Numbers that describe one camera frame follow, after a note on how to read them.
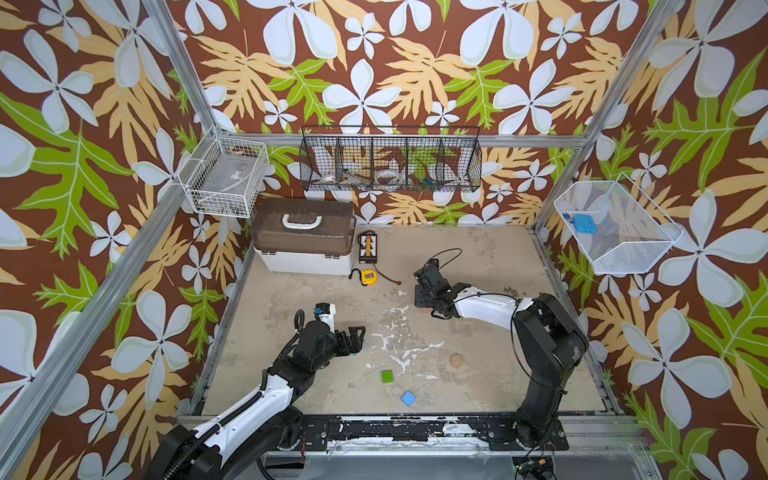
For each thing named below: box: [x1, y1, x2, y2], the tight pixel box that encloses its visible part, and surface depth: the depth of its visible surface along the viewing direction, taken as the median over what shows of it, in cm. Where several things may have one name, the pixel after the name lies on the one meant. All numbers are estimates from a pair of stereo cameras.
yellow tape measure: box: [361, 270, 379, 286], surface depth 106 cm
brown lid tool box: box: [252, 197, 356, 275], surface depth 97 cm
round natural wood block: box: [450, 353, 464, 368], surface depth 87 cm
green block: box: [381, 370, 395, 384], surface depth 86 cm
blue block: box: [400, 390, 417, 407], surface depth 81 cm
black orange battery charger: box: [357, 230, 378, 264], surface depth 114 cm
